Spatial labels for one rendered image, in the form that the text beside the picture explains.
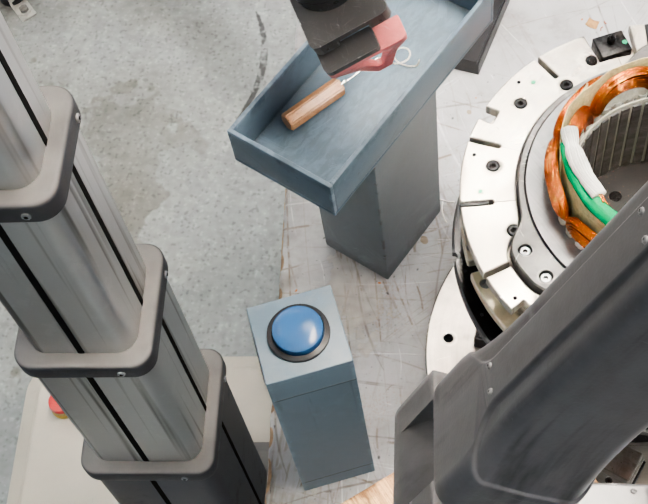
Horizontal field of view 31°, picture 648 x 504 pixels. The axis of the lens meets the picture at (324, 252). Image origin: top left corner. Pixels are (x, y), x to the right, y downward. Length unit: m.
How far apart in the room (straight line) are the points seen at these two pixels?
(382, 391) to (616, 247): 0.78
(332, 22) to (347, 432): 0.36
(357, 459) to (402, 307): 0.19
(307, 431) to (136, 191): 1.34
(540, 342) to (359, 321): 0.78
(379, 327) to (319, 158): 0.25
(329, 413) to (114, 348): 0.21
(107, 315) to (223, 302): 1.13
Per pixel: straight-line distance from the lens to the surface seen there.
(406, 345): 1.19
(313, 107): 1.03
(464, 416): 0.48
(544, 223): 0.88
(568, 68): 0.98
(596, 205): 0.84
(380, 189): 1.09
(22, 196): 0.87
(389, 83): 1.06
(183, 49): 2.49
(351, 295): 1.22
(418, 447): 0.53
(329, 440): 1.04
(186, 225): 2.23
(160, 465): 1.31
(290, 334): 0.91
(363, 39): 0.91
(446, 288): 1.20
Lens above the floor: 1.86
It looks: 60 degrees down
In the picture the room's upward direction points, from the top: 12 degrees counter-clockwise
